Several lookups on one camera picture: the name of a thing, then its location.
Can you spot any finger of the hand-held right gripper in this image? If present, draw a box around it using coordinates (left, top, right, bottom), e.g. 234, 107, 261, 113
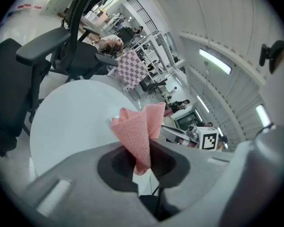
160, 125, 189, 140

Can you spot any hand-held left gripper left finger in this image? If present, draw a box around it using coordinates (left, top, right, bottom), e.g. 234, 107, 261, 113
20, 140, 163, 227

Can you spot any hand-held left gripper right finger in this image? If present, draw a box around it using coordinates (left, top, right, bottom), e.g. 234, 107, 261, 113
151, 123, 284, 227

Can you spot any pink checkered tablecloth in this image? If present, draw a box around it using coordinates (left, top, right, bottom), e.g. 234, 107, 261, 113
115, 50, 150, 90

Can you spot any long ceiling light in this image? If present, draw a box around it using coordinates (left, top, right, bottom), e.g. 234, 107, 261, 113
195, 94, 211, 114
198, 48, 233, 75
255, 104, 272, 128

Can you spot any white remote control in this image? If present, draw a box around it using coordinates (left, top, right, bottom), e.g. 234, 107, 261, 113
105, 116, 120, 127

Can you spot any black mounted device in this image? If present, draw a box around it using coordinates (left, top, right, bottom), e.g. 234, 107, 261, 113
258, 40, 284, 75

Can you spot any black office chair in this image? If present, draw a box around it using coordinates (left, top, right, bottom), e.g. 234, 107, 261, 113
51, 0, 119, 85
139, 78, 169, 95
0, 27, 72, 158

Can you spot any pink cloth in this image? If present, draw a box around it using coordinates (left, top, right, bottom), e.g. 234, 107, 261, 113
110, 102, 167, 176

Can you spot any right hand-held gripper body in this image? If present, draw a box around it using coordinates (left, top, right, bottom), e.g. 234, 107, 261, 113
176, 126, 219, 150

